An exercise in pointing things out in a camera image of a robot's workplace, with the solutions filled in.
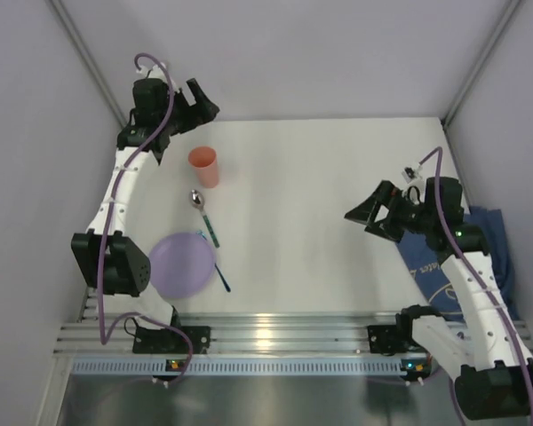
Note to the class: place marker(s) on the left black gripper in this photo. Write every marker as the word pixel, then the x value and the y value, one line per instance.
pixel 185 112

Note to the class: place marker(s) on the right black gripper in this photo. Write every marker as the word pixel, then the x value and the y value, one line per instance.
pixel 391 213

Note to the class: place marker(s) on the salmon plastic cup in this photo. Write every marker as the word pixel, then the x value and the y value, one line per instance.
pixel 204 162

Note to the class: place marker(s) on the blue cloth placemat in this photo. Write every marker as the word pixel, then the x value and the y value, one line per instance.
pixel 422 264

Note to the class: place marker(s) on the metal spoon green handle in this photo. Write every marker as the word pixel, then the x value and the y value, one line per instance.
pixel 198 202

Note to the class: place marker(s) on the purple plastic plate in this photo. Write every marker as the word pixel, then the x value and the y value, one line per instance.
pixel 182 264

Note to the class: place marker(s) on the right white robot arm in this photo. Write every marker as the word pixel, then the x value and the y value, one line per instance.
pixel 492 374

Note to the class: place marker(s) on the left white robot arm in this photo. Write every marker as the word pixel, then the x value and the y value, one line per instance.
pixel 108 258

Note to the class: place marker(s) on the blue fork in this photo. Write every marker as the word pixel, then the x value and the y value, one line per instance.
pixel 217 269

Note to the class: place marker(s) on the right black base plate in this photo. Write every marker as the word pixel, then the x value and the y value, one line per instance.
pixel 386 340

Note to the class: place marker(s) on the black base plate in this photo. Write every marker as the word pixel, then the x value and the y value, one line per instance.
pixel 386 340
pixel 191 339

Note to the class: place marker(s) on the perforated cable duct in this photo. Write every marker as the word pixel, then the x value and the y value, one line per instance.
pixel 213 366

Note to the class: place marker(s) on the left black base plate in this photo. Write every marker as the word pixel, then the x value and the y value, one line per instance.
pixel 191 339

